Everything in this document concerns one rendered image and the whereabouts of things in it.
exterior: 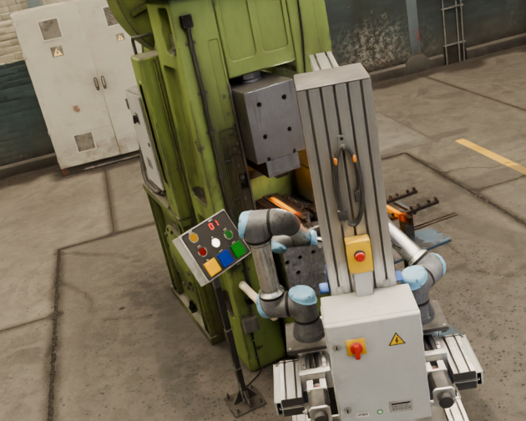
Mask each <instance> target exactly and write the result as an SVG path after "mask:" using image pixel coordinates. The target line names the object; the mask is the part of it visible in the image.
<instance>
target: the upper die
mask: <svg viewBox="0 0 526 421"><path fill-rule="evenodd" d="M267 160H268V159H267ZM246 163H247V165H248V166H249V167H251V168H252V169H254V170H257V171H258V172H260V173H262V174H263V175H265V176H266V177H268V178H271V177H274V176H277V175H280V174H283V173H286V172H288V171H291V170H295V169H297V168H300V167H301V165H300V160H299V155H298V151H297V152H295V151H293V153H292V154H289V155H285V156H282V157H280V158H277V159H274V160H268V161H267V162H265V163H262V164H259V165H257V164H256V163H254V162H252V161H250V160H248V159H246Z"/></svg>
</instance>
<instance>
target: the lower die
mask: <svg viewBox="0 0 526 421"><path fill-rule="evenodd" d="M269 195H271V196H274V197H275V198H276V199H277V200H280V201H281V202H283V203H284V204H286V205H288V206H289V207H290V208H292V209H293V210H295V211H297V212H299V211H300V212H301V213H302V215H304V216H305V217H307V219H306V220H307V221H308V222H307V223H305V224H303V223H301V224H302V225H303V226H305V225H306V224H308V223H311V221H310V217H309V212H308V211H307V210H305V209H304V210H303V208H299V206H298V205H296V204H295V203H294V202H293V204H292V201H290V202H289V200H288V199H287V198H285V197H284V196H283V198H282V195H280V194H279V193H277V192H276V193H274V194H269ZM266 196H268V195H264V196H262V197H263V198H261V199H259V200H256V201H255V202H257V204H258V205H260V206H263V207H264V209H275V208H276V209H282V210H285V209H283V208H281V207H280V206H278V205H277V204H276V203H274V202H273V201H271V200H269V199H268V198H266Z"/></svg>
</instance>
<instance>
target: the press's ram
mask: <svg viewBox="0 0 526 421"><path fill-rule="evenodd" d="M260 74H261V77H262V79H260V80H258V81H255V82H253V83H248V84H238V83H237V82H236V78H234V79H229V83H230V87H231V92H232V95H233V100H234V104H235V111H236V115H237V119H238V124H239V127H240V135H241V139H242V143H243V147H244V151H245V157H246V158H247V159H248V160H250V161H252V162H254V163H256V164H257V165H259V164H262V163H265V162H267V161H268V160H274V159H277V158H280V157H282V156H285V155H289V154H292V153H293V151H295V152H297V151H300V150H304V149H305V148H306V147H305V142H304V137H303V132H302V127H301V118H300V113H299V108H298V103H297V98H296V89H295V84H294V79H290V78H287V77H284V76H280V75H277V74H272V73H268V72H265V71H260ZM267 159H268V160H267Z"/></svg>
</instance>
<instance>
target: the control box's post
mask: <svg viewBox="0 0 526 421"><path fill-rule="evenodd" d="M212 283H213V287H214V289H215V295H216V299H217V302H218V306H219V309H220V315H221V319H222V322H223V326H224V329H225V331H227V330H229V329H231V325H230V319H229V316H228V312H227V308H226V305H225V299H224V295H223V292H222V288H221V284H220V278H219V277H216V278H215V279H214V280H213V281H212ZM225 335H226V338H227V342H228V345H229V349H230V355H231V358H232V362H233V365H234V368H235V369H237V368H240V367H241V365H240V359H239V356H238V352H237V349H236V345H235V339H234V336H233V332H232V330H231V331H229V332H225ZM235 375H236V378H237V382H238V385H239V389H240V391H241V395H242V398H243V401H244V402H245V397H244V394H243V392H244V391H245V392H246V395H247V397H248V393H247V390H246V385H245V380H244V376H243V372H242V369H240V370H238V371H235ZM248 399H249V397H248Z"/></svg>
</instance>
